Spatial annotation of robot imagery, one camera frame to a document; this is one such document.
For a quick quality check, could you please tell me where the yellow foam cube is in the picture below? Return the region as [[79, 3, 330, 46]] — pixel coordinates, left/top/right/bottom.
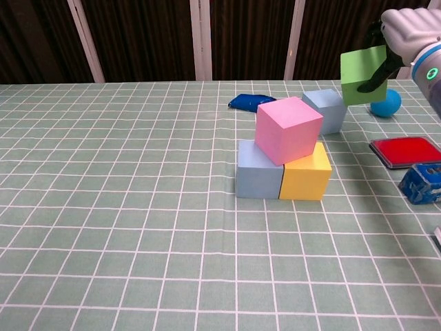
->
[[278, 141, 333, 201]]

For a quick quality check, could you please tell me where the green foam cube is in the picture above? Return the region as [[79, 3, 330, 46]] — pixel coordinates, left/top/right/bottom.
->
[[340, 44, 389, 106]]

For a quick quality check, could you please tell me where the light blue cube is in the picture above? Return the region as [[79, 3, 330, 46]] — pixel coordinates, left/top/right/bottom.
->
[[301, 88, 348, 135], [236, 139, 285, 200]]

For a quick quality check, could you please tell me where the dark blue plastic pouch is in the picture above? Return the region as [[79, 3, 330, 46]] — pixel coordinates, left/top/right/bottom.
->
[[227, 92, 278, 113]]

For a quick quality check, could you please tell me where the pink foam cube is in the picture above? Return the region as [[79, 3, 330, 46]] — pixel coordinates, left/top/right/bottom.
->
[[254, 96, 324, 166]]

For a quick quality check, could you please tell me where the green checked tablecloth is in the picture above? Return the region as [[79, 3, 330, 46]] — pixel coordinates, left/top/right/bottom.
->
[[0, 77, 441, 331]]

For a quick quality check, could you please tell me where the blue ball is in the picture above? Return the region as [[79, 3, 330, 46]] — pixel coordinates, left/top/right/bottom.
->
[[370, 88, 402, 119]]

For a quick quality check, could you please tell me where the red ink pad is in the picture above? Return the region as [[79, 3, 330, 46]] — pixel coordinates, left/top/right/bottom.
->
[[369, 135, 441, 170]]

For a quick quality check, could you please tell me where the crumpled blue carton box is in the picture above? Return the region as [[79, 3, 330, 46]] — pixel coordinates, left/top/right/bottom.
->
[[398, 163, 441, 205]]

